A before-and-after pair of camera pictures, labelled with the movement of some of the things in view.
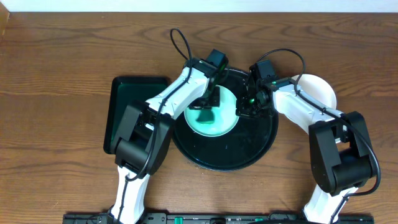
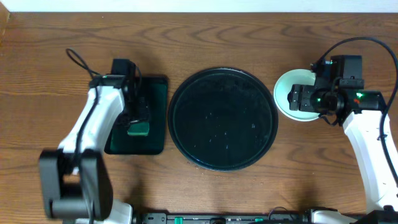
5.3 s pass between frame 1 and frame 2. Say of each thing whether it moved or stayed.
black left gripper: moved
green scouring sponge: moved
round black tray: stayed
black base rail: stayed
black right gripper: moved
